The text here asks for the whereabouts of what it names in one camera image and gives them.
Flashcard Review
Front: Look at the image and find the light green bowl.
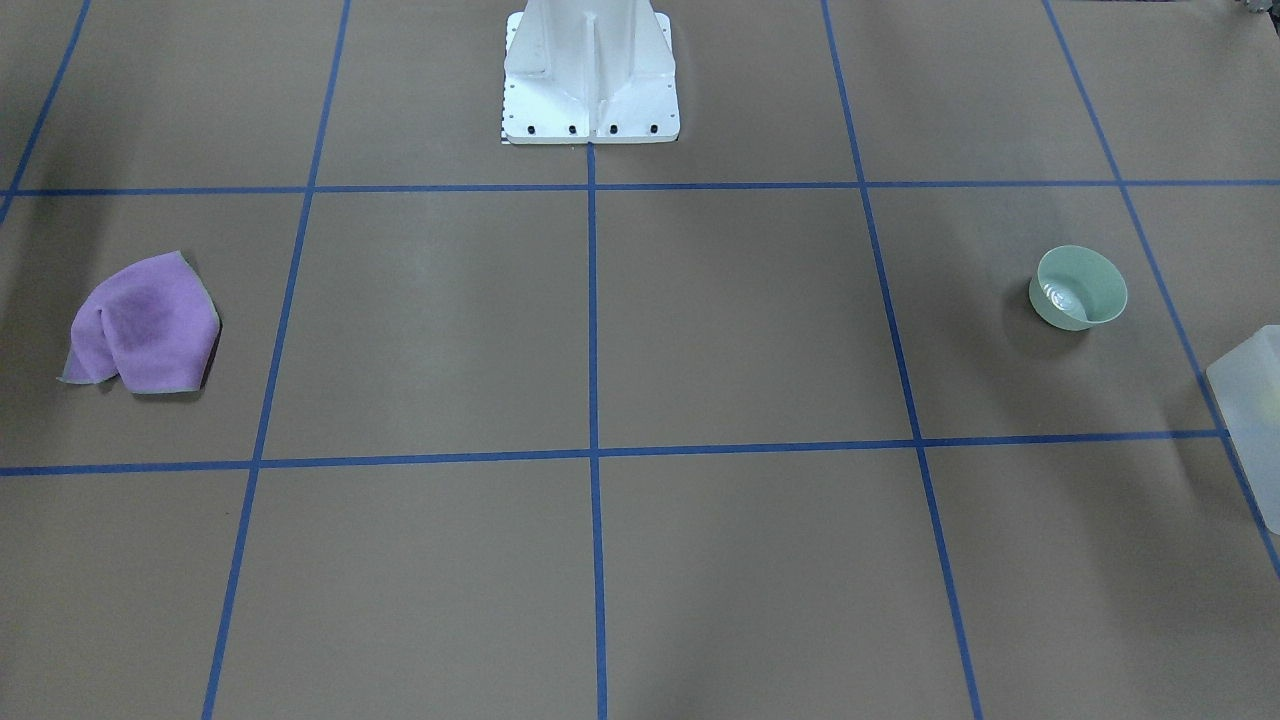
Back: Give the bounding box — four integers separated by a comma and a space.
1028, 245, 1129, 332

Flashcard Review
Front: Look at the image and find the purple microfiber cloth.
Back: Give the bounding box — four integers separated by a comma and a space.
59, 251, 221, 395

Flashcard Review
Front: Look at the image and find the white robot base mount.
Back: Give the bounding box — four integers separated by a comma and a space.
500, 1, 681, 145

